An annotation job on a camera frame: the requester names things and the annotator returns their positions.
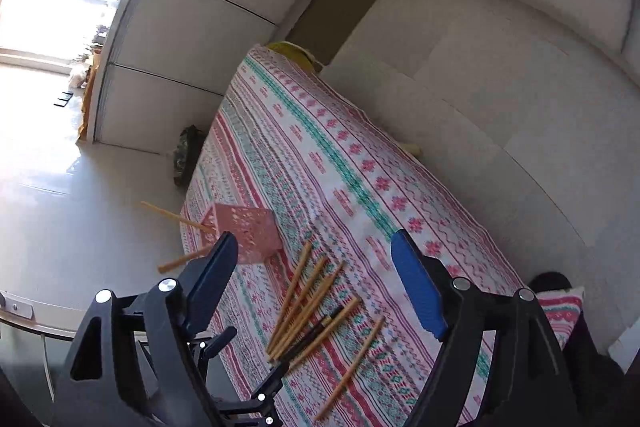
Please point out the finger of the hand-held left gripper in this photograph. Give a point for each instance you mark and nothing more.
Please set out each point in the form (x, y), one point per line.
(222, 339)
(265, 399)

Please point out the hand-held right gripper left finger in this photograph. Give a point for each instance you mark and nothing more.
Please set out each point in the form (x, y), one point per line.
(215, 272)

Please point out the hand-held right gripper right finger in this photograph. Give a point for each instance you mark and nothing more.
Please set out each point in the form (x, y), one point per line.
(417, 287)

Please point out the pink perforated utensil holder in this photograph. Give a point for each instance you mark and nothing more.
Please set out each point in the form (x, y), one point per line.
(250, 227)

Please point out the bunch of wooden chopsticks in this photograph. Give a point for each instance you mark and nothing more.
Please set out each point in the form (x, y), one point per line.
(286, 338)

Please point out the black chopstick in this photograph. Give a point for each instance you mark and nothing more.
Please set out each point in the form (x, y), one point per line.
(315, 329)

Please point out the patterned striped tablecloth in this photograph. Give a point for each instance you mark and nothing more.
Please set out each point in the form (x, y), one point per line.
(325, 157)

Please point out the dark clothing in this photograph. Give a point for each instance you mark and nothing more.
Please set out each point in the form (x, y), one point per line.
(595, 367)

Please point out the yellow cloth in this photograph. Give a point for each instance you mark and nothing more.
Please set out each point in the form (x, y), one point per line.
(86, 107)

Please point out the yellow table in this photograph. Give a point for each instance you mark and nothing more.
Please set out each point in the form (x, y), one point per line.
(287, 48)

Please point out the white pot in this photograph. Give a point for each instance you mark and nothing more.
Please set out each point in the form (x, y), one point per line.
(77, 77)

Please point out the white cabinet run with doors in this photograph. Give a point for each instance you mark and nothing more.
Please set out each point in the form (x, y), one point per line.
(200, 32)

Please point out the brown floor mat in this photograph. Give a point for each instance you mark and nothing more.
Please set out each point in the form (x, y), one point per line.
(345, 7)

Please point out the black wall socket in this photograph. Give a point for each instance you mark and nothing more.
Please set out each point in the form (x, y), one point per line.
(62, 99)

